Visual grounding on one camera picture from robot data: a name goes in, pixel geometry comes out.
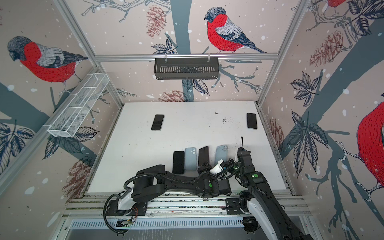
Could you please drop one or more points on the black phone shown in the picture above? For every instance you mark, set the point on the black phone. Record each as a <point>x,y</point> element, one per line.
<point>252,121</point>
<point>157,123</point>
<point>203,156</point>

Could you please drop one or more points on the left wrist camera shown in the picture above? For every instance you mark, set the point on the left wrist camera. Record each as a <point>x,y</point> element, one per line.
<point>218,168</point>

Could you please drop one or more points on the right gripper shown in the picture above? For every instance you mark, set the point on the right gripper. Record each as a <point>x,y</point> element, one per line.
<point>229,164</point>

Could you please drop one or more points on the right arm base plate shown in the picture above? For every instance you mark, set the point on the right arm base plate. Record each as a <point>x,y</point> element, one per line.
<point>236,206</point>

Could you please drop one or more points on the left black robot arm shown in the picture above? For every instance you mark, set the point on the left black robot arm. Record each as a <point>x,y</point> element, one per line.
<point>152,182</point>

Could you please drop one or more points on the black hanging basket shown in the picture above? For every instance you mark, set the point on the black hanging basket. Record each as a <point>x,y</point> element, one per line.
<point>186,68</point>

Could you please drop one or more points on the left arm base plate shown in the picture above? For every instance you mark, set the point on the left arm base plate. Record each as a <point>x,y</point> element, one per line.
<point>135,207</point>

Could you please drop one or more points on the light-blue case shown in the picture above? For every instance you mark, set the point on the light-blue case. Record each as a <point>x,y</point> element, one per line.
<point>221,154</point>
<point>191,161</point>

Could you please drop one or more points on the white wire mesh basket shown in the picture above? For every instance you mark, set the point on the white wire mesh basket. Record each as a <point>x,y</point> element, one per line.
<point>81,102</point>

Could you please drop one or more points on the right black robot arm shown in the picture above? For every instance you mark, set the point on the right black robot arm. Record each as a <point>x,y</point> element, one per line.
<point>260,205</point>

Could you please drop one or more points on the aluminium mounting rail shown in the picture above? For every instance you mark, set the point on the aluminium mounting rail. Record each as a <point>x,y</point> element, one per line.
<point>175,205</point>

